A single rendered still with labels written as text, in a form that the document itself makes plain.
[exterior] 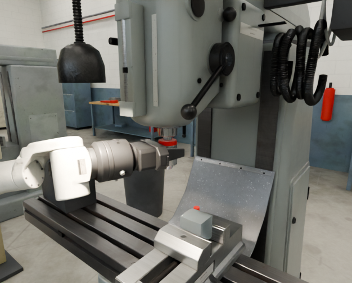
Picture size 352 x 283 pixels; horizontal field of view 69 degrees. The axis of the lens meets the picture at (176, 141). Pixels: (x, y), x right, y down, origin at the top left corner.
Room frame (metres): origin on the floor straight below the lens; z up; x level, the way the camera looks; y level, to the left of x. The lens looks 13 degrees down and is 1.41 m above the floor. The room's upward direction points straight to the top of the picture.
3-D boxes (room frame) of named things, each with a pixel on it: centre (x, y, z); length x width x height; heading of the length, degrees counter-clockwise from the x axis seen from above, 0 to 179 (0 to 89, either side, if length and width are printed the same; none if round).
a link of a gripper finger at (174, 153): (0.59, 0.00, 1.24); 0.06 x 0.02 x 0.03; 122
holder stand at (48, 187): (0.94, 0.42, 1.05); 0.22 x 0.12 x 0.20; 46
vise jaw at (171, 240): (0.52, -0.01, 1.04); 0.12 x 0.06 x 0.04; 52
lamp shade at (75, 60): (0.43, 0.15, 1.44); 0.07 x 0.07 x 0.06
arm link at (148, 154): (0.57, 0.10, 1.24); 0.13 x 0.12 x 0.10; 32
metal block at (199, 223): (0.56, -0.05, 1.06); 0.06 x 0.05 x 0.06; 52
